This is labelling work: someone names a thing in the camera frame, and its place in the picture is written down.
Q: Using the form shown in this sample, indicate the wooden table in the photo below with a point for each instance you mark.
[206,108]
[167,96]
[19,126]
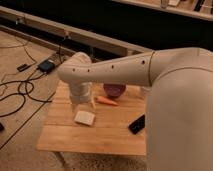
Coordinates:
[109,133]

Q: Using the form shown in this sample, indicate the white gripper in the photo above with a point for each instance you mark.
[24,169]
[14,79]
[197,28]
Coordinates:
[80,93]

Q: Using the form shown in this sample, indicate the purple bowl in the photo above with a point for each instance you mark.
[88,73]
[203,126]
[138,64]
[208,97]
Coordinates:
[113,90]

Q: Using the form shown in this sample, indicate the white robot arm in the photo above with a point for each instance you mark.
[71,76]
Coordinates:
[179,111]

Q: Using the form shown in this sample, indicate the white sponge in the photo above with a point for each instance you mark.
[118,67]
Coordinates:
[84,117]

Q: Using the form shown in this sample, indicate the orange carrot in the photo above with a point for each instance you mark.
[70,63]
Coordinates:
[105,100]

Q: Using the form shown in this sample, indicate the black power adapter box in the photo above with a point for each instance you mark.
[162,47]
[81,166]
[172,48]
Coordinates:
[46,66]

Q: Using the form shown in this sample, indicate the clear plastic cup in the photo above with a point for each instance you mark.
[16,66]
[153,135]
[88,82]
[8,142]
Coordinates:
[144,91]

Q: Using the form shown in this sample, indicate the small black floor device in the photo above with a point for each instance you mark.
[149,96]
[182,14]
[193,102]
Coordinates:
[23,67]

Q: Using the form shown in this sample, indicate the long wooden beam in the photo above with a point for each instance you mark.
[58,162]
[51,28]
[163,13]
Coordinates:
[75,34]

